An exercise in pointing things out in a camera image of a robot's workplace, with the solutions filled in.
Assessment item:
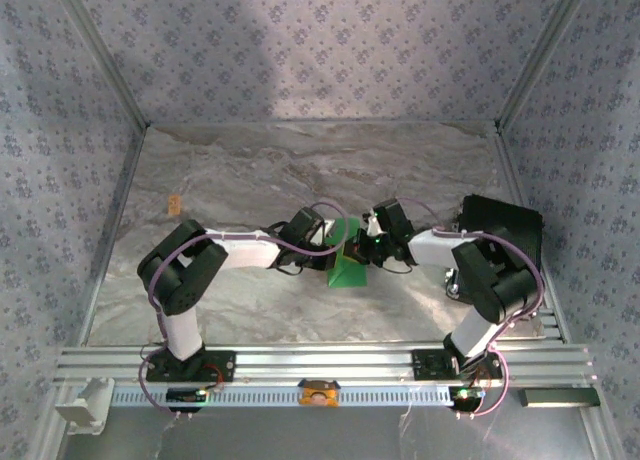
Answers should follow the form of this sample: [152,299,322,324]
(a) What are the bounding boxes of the green paper sheet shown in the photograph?
[324,217,369,289]

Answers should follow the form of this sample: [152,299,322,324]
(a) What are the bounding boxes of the black ribbed box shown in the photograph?
[452,194,545,321]

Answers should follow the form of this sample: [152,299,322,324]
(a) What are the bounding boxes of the black flat bar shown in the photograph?
[518,387,600,409]

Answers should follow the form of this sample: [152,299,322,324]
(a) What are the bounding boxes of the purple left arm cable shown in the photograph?
[137,201,351,422]

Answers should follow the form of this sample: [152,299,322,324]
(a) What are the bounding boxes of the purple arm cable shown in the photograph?
[137,201,351,422]
[394,197,546,420]

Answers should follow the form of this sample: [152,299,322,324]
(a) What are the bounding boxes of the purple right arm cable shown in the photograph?
[394,197,546,420]

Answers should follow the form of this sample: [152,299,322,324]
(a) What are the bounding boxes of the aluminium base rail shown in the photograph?
[52,344,599,386]

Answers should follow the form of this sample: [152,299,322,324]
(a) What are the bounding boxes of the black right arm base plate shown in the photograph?
[410,348,504,381]

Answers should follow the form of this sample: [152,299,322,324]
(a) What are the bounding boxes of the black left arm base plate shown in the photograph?
[144,349,237,384]

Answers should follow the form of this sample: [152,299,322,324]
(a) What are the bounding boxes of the orange connector on rail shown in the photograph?
[298,378,340,408]

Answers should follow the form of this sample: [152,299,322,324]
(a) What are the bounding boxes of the red left arm power wire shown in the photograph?
[202,363,225,391]

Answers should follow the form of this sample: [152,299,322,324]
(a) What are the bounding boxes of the slotted grey cable duct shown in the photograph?
[109,383,454,409]

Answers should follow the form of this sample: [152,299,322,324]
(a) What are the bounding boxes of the aluminium side rail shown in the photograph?
[492,122,572,344]
[76,126,152,346]

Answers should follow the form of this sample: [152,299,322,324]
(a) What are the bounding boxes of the aluminium frame post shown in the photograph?
[49,0,152,130]
[496,0,597,131]

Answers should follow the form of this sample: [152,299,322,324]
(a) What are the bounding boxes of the white plastic bracket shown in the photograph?
[53,378,115,436]

